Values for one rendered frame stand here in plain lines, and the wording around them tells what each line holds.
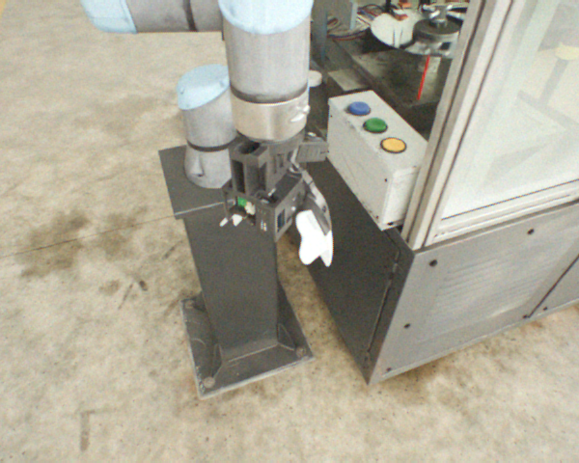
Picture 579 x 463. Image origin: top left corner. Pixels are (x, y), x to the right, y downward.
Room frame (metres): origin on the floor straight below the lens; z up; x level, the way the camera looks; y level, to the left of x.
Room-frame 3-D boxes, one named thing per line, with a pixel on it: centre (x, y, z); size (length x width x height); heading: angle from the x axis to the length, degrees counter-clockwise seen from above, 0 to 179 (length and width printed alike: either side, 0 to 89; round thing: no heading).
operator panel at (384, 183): (0.71, -0.19, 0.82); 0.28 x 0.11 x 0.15; 20
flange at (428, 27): (1.08, -0.38, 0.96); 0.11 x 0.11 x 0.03
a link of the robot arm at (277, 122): (0.36, 0.02, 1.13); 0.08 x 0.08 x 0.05
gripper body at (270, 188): (0.36, 0.02, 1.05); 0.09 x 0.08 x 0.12; 150
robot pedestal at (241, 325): (0.77, 0.17, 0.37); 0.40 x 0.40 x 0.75; 20
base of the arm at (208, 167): (0.77, 0.17, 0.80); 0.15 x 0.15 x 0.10
